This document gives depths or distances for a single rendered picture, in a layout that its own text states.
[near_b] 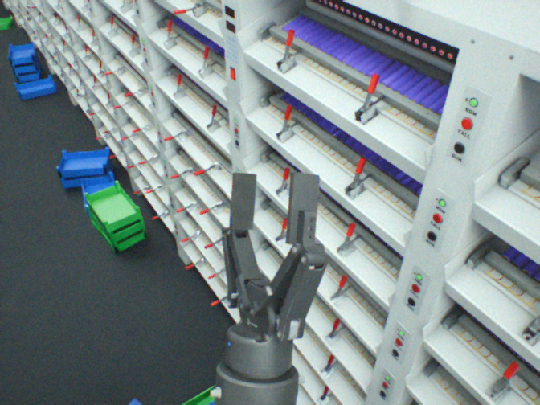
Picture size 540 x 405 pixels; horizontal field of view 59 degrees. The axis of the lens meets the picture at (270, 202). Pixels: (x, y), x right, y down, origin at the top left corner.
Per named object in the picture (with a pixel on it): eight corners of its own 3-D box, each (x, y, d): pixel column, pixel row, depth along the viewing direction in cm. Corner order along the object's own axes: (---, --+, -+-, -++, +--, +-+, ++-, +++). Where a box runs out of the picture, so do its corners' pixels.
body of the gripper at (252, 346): (269, 348, 59) (274, 274, 58) (307, 374, 51) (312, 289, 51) (212, 354, 55) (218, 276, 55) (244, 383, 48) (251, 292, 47)
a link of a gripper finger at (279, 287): (247, 308, 52) (251, 319, 51) (288, 241, 45) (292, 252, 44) (279, 306, 54) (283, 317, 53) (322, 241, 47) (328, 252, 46)
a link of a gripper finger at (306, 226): (294, 261, 46) (311, 267, 44) (297, 210, 46) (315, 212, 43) (307, 261, 47) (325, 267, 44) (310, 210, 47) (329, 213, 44)
